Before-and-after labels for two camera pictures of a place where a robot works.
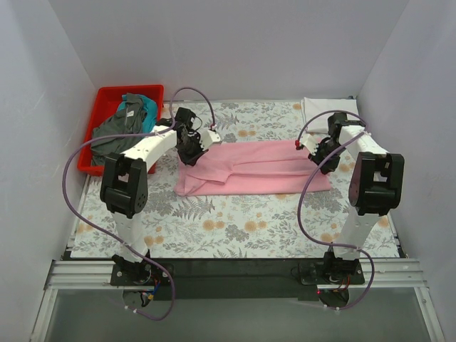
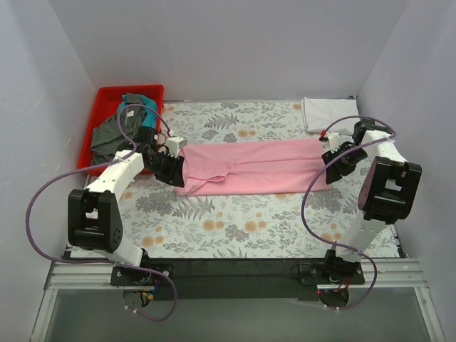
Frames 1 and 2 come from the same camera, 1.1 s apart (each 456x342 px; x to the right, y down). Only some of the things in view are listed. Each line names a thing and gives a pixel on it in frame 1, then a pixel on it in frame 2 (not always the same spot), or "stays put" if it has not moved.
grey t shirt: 129,120 stays put
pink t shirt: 251,167 stays put
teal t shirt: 150,117 stays put
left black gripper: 190,151 → 170,169
